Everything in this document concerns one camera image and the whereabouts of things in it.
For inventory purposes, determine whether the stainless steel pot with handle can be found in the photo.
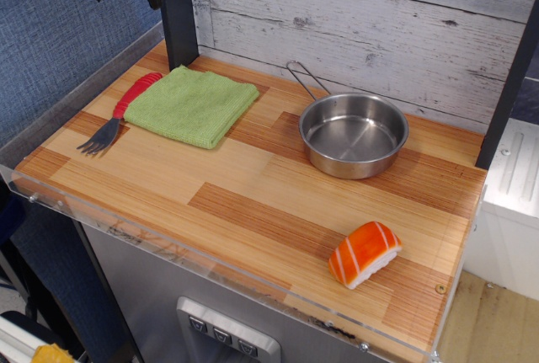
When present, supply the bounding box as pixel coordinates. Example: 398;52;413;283
286;61;410;181

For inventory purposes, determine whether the green folded napkin cloth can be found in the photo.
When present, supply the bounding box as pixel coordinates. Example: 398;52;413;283
124;66;259;149

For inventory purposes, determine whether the clear acrylic edge guard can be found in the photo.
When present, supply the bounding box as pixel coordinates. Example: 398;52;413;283
2;159;467;362

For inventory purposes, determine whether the toy salmon nigiri sushi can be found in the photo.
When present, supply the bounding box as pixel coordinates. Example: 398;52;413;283
328;222;403;290

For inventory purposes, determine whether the silver button control panel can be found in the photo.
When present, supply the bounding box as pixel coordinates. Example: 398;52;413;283
176;296;281;362

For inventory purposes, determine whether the yellow object at corner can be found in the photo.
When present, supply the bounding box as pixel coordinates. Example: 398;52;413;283
30;344;75;363

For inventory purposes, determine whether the white appliance at right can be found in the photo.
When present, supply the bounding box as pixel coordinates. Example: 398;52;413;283
464;119;538;300

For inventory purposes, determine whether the left dark vertical post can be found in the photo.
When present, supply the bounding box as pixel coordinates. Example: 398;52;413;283
161;0;199;70

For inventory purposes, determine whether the dark vertical post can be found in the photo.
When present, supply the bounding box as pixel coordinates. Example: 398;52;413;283
475;0;538;170
161;0;199;70

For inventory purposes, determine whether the red handled metal fork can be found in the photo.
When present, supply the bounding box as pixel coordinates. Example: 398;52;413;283
77;72;163;155

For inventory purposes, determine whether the right dark vertical post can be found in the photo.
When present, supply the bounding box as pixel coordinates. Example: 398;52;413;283
475;0;538;170

